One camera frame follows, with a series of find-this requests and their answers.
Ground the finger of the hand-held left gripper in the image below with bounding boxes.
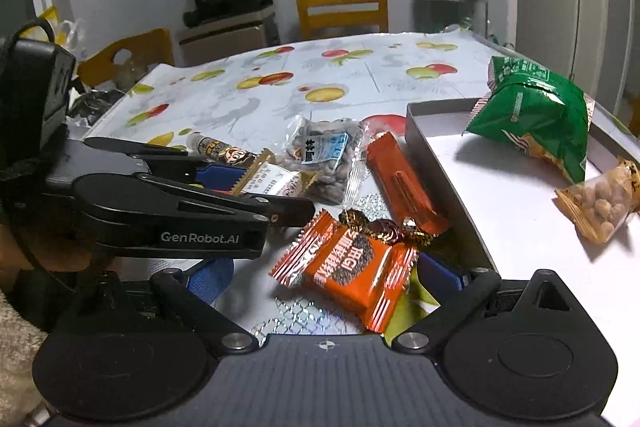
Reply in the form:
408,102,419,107
134,173,317,229
84,137,244,194

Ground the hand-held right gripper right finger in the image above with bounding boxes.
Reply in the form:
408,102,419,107
392,252,584,354

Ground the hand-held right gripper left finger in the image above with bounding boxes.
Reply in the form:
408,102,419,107
75,257,260,354

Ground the brown snack tube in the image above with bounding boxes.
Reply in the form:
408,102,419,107
186,134,262,168

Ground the small cream snack packet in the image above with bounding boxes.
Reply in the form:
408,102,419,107
231,149,322,198

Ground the clear packet of nuts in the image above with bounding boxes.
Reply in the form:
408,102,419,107
276,116,372,206

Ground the square orange snack packet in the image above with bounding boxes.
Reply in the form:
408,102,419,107
269,209,420,334

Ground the grey shallow box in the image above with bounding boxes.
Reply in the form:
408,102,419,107
404,96,640,427

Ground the long orange snack bar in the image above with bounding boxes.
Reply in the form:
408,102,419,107
366,131,452,236

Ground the person's left forearm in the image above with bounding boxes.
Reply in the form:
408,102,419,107
0,291,47,414

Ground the gold-wrapped chocolate candy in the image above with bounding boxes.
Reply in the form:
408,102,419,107
339,207,437,253

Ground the black plastic bag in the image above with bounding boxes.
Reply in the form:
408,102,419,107
69,88,127,128

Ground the beige cabinet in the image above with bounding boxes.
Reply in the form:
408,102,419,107
177,6,279,68

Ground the yellow wooden chair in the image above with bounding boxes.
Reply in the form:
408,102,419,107
76,28,176,88
294,0,389,41

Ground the fruit-printed tablecloth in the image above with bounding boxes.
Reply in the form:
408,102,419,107
82,31,636,343

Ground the orange-edged peanut packet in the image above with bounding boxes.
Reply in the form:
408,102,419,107
554,157,640,244

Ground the green snack bag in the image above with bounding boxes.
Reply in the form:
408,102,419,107
462,55,597,184

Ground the white plastic bag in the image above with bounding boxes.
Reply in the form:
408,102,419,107
54,19,87,58

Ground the yellow plastic bag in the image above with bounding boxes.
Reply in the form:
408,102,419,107
36,6,62,34

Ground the metal rack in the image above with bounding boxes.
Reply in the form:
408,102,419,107
415,0,489,38

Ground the black cable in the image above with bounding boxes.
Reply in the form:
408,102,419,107
0,18,57,58

